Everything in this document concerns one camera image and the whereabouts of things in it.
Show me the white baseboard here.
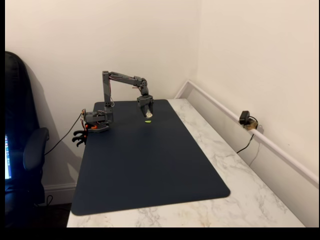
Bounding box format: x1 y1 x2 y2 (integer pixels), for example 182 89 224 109
43 182 77 206

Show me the dark blue desk mat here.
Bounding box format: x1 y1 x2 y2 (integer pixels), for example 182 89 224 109
70 99 231 217

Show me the white wall rail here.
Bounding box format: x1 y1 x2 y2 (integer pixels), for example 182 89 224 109
174 79 320 189

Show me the black office chair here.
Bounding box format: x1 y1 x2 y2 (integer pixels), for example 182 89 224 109
4 51 50 228

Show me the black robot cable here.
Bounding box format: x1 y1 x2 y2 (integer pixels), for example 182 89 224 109
44 112 84 156

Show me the tan webcam mount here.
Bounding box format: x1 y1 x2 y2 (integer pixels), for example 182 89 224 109
243 119 259 132

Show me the grey robot arm with base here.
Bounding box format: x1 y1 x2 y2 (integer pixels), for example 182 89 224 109
80 70 150 134

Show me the black webcam cable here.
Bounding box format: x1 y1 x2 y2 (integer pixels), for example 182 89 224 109
236 116 259 155

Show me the black webcam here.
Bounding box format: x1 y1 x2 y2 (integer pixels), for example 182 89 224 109
239 110 251 126

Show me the black cable on floor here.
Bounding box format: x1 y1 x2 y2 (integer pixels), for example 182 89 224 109
34 194 54 207

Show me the laptop with lit screen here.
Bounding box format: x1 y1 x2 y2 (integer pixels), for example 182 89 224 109
4 134 13 180

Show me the black and orange table clamp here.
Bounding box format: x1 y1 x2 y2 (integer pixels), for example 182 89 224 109
71 123 98 148

